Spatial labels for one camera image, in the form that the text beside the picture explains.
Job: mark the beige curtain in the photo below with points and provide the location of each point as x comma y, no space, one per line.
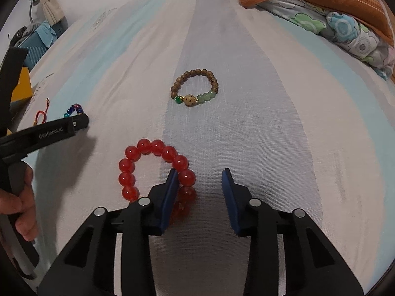
52,3

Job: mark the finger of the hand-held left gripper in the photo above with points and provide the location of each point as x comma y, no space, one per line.
10,77
46,135

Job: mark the floral quilt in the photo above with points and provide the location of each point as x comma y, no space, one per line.
339,27

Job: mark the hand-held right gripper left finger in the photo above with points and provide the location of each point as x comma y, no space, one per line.
171,200

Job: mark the blue desk lamp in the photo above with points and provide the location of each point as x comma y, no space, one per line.
34,0

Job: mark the blue suitcase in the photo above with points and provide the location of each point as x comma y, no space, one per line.
37,46

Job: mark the person's left hand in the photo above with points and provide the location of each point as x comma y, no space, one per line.
26,209

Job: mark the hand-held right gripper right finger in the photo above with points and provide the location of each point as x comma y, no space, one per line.
230,203

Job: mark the striped bed sheet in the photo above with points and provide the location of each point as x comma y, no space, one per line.
247,129

